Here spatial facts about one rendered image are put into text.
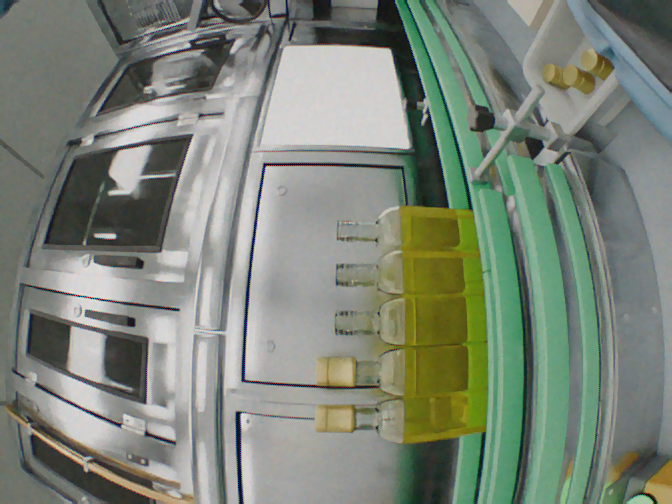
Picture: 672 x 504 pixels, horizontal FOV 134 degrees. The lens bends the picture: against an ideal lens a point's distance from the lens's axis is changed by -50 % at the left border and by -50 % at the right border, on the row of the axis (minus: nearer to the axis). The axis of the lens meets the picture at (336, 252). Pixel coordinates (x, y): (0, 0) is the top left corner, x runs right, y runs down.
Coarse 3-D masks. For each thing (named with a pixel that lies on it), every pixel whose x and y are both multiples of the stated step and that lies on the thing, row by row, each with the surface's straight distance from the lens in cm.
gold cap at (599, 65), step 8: (584, 56) 48; (592, 56) 47; (600, 56) 47; (584, 64) 48; (592, 64) 46; (600, 64) 47; (608, 64) 48; (592, 72) 47; (600, 72) 47; (608, 72) 48
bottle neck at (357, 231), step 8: (344, 224) 36; (352, 224) 36; (360, 224) 36; (368, 224) 36; (344, 232) 35; (352, 232) 35; (360, 232) 36; (368, 232) 36; (344, 240) 36; (352, 240) 36; (360, 240) 36; (368, 240) 36
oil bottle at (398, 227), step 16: (400, 208) 36; (416, 208) 37; (432, 208) 37; (448, 208) 39; (384, 224) 35; (400, 224) 35; (416, 224) 36; (432, 224) 36; (448, 224) 37; (464, 224) 38; (384, 240) 35; (400, 240) 34; (416, 240) 35; (432, 240) 35; (448, 240) 36; (464, 240) 37
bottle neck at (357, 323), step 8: (336, 312) 33; (344, 312) 33; (352, 312) 33; (360, 312) 33; (368, 312) 33; (376, 312) 33; (336, 320) 32; (344, 320) 33; (352, 320) 32; (360, 320) 33; (368, 320) 33; (376, 320) 33; (336, 328) 33; (344, 328) 33; (352, 328) 33; (360, 328) 33; (368, 328) 33; (376, 328) 33
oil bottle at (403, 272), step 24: (384, 264) 34; (408, 264) 34; (432, 264) 35; (456, 264) 36; (480, 264) 37; (384, 288) 33; (408, 288) 33; (432, 288) 34; (456, 288) 35; (480, 288) 37
